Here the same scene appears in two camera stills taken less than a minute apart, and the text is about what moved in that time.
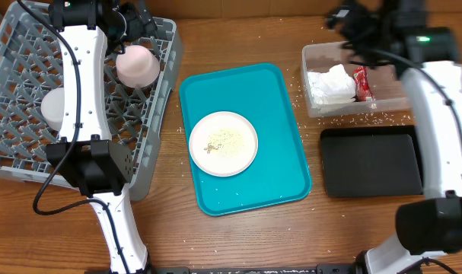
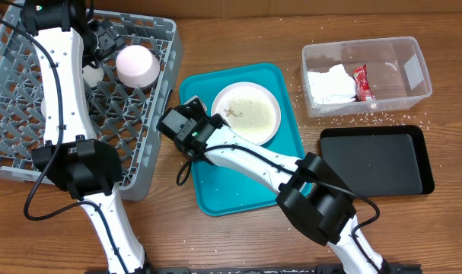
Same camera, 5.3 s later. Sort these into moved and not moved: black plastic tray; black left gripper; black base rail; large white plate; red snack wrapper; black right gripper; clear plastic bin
Moved: black left gripper; large white plate; black right gripper
Not moved: black base rail; black plastic tray; clear plastic bin; red snack wrapper
